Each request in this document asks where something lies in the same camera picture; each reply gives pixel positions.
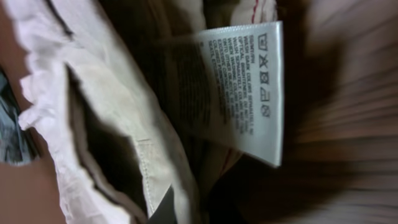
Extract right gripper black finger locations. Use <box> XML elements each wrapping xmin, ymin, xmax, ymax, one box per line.
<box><xmin>147</xmin><ymin>187</ymin><xmax>177</xmax><ymax>224</ymax></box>

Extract beige khaki shorts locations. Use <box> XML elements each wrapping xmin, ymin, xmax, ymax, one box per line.
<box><xmin>3</xmin><ymin>1</ymin><xmax>284</xmax><ymax>223</ymax></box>

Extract black garment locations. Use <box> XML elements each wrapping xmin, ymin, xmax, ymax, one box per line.
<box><xmin>0</xmin><ymin>70</ymin><xmax>40</xmax><ymax>166</ymax></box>

